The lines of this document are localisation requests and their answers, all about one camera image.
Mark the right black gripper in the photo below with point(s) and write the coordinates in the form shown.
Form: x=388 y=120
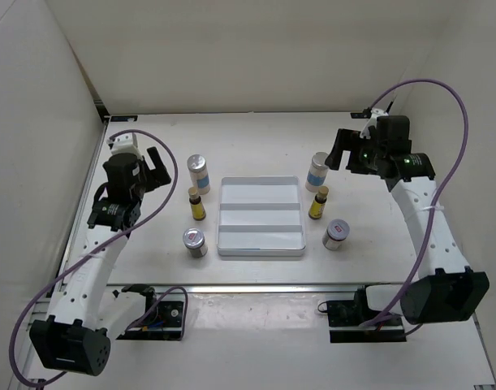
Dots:
x=344 y=141

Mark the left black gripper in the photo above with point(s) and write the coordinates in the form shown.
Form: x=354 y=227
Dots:
x=153 y=182

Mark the tall white shaker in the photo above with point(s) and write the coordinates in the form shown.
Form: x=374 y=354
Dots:
x=198 y=171
x=317 y=172

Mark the small yellow bottle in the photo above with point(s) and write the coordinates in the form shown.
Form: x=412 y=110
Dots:
x=318 y=204
x=197 y=207

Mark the dark spice jar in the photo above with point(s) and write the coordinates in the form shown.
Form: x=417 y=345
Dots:
x=336 y=233
x=195 y=243

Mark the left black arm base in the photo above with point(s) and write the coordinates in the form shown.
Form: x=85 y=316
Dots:
x=166 y=314

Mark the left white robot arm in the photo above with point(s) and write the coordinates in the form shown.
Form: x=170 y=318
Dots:
x=74 y=338

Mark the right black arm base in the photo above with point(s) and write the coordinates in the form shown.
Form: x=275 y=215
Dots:
x=346 y=315

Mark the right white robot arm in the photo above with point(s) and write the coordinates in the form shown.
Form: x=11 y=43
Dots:
x=441 y=287

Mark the right black corner label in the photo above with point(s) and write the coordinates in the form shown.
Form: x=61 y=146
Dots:
x=360 y=115

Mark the black corner label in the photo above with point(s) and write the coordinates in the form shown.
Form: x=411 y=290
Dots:
x=123 y=118
x=360 y=115

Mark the left black corner label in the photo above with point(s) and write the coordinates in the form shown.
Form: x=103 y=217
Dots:
x=123 y=118

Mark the white divided tray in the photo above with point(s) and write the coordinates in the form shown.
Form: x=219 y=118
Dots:
x=260 y=216

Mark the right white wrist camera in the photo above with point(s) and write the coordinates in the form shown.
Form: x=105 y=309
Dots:
x=371 y=114

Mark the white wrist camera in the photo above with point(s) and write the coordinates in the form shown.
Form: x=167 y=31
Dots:
x=124 y=144
x=371 y=114

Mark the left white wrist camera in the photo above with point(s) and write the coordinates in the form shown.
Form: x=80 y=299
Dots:
x=124 y=144

